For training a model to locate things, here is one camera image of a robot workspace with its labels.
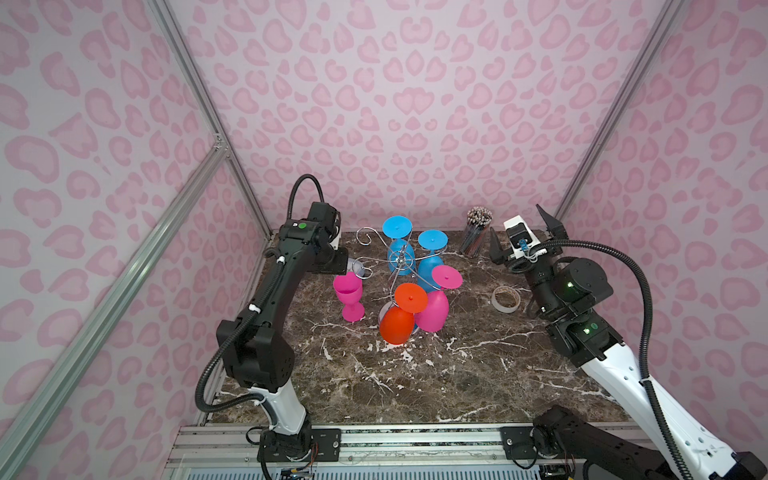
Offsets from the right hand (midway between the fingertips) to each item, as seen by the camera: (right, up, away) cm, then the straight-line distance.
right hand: (521, 212), depth 60 cm
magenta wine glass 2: (-15, -24, +15) cm, 32 cm away
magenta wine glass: (-38, -18, +25) cm, 49 cm away
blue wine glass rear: (-24, -10, +11) cm, 28 cm away
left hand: (-41, -11, +23) cm, 48 cm away
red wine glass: (-25, -24, +10) cm, 36 cm away
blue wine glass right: (-16, -5, +15) cm, 23 cm away
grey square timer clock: (-40, -12, +42) cm, 60 cm away
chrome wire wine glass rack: (-36, -12, +46) cm, 60 cm away
